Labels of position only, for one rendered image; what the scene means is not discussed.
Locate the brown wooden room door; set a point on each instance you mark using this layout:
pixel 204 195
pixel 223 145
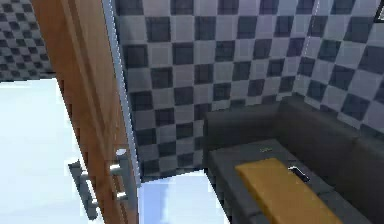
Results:
pixel 86 83

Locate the black cellphone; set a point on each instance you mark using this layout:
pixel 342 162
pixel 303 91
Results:
pixel 299 173

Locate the dark grey sofa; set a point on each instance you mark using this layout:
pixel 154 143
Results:
pixel 316 140

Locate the dark framed wall picture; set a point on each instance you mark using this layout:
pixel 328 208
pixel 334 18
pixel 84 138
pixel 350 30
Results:
pixel 380 11

